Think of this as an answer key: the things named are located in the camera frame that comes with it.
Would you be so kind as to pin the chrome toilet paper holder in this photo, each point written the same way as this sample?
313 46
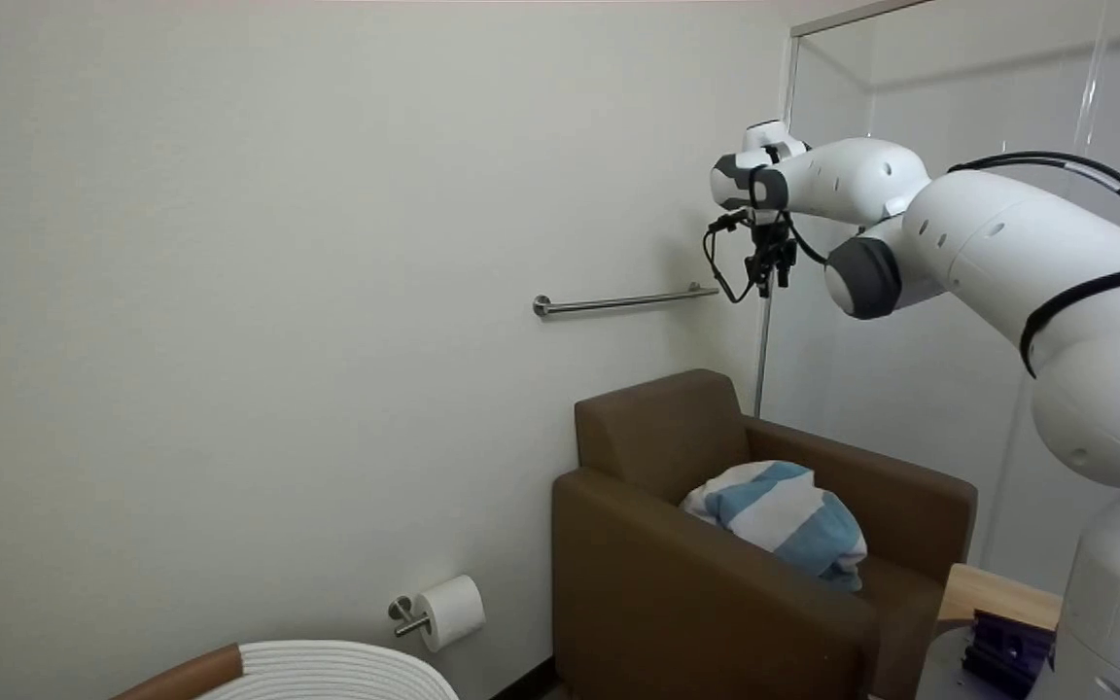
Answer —
406 612

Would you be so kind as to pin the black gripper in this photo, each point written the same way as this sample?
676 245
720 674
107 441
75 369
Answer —
772 237

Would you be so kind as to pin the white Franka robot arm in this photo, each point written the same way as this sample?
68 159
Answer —
1039 285

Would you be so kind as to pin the white toilet paper roll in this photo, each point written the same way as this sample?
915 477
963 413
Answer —
454 606

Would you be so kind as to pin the chrome wall grab bar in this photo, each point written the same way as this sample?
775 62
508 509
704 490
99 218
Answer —
622 302

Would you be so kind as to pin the white laundry basket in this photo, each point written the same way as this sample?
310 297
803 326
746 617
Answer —
327 674

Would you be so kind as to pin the light wooden board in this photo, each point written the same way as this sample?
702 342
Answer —
992 594

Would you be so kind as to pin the brown sofa armchair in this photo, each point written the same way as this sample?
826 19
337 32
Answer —
664 583

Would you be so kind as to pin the glass partition panel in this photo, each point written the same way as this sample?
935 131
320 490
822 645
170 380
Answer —
925 389

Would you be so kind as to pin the blue white striped cloth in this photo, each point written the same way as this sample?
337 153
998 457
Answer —
781 520

